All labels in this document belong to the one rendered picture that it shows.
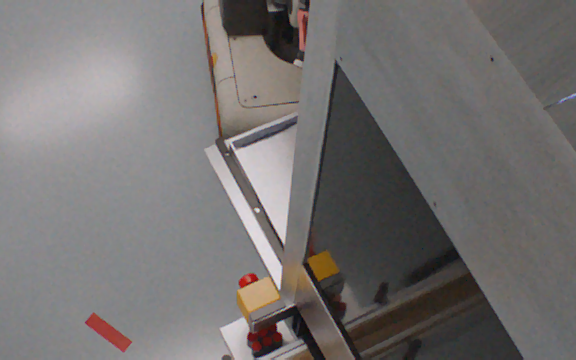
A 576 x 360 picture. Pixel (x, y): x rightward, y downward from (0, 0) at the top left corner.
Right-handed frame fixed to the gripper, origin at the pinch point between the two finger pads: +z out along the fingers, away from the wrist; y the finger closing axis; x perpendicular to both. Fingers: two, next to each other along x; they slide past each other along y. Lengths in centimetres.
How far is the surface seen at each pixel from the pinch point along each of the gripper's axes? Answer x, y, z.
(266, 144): 11.6, 18.8, 21.3
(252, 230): 2.3, 11.6, 39.3
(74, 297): 82, 60, 89
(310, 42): -39, -63, 7
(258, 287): -13.7, -5.4, 46.8
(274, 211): 1.0, 15.1, 33.9
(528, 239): -77, -79, 19
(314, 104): -38, -55, 14
